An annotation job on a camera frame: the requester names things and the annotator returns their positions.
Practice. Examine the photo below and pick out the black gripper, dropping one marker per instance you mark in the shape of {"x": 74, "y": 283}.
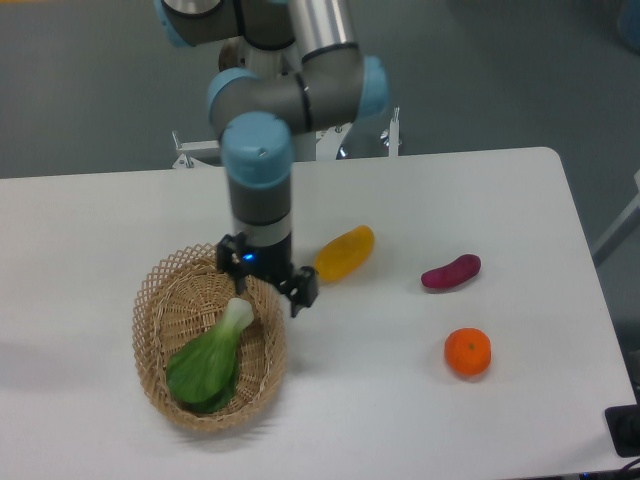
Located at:
{"x": 272, "y": 264}

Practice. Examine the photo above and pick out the green bok choy vegetable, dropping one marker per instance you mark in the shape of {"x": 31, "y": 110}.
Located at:
{"x": 202, "y": 376}

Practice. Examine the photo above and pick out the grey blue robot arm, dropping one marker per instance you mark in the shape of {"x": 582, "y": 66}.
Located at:
{"x": 255, "y": 118}

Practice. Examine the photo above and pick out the woven wicker basket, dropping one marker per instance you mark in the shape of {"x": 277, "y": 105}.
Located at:
{"x": 180, "y": 299}

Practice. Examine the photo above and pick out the yellow mango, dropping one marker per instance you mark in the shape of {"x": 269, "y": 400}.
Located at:
{"x": 344, "y": 254}

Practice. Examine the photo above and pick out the purple sweet potato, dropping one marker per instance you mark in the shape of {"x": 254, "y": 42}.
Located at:
{"x": 452, "y": 275}

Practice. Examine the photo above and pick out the orange tangerine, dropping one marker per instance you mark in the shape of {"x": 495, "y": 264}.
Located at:
{"x": 468, "y": 351}

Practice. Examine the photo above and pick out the white table leg right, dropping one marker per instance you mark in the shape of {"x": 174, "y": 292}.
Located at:
{"x": 626, "y": 222}

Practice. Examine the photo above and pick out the black device at table edge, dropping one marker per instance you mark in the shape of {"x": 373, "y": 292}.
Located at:
{"x": 623, "y": 425}

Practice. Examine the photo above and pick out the white metal frame bracket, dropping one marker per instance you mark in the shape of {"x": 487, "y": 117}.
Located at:
{"x": 337, "y": 143}

